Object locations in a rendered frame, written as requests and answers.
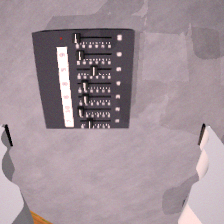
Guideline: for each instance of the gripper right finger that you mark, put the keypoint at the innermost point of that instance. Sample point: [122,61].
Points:
[205,201]

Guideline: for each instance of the dark grey lighting desk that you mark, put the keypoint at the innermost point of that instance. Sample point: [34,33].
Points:
[102,62]

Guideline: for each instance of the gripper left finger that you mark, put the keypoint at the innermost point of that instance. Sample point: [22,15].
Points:
[13,207]

